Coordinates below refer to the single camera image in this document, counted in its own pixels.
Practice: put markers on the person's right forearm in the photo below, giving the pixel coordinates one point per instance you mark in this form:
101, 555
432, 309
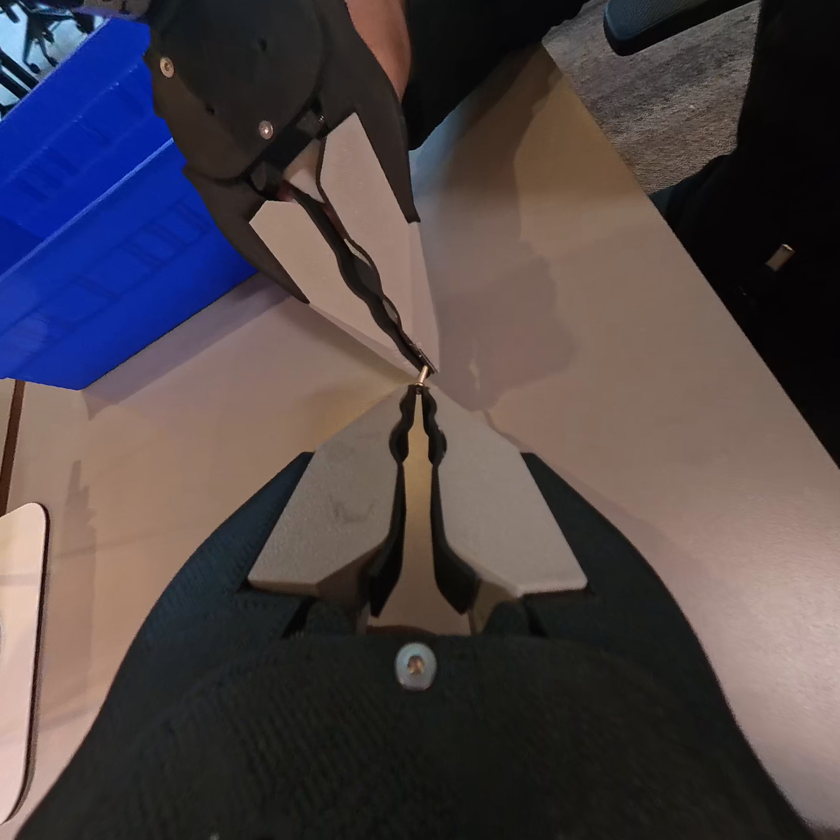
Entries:
472, 52

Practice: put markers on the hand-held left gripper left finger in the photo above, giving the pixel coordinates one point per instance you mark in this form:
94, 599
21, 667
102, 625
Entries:
328, 518

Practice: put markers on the grey desk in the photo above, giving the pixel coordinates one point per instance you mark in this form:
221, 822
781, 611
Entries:
623, 394

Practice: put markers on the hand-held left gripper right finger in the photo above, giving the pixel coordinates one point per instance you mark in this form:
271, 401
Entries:
499, 518

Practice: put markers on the person's right hand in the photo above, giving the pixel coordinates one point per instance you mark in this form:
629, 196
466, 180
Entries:
384, 39

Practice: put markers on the small metal screw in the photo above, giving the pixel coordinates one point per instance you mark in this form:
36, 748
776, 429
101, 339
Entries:
423, 375

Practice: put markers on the group of black office chairs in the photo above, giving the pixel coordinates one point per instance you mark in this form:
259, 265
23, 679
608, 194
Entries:
39, 39

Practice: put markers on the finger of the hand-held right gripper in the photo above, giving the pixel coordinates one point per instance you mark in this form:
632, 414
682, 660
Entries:
367, 190
308, 256

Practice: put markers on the blue plastic bin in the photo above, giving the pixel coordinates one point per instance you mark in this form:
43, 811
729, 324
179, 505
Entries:
98, 229

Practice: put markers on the person's black clothing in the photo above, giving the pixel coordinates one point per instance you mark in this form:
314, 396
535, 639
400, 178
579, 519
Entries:
774, 164

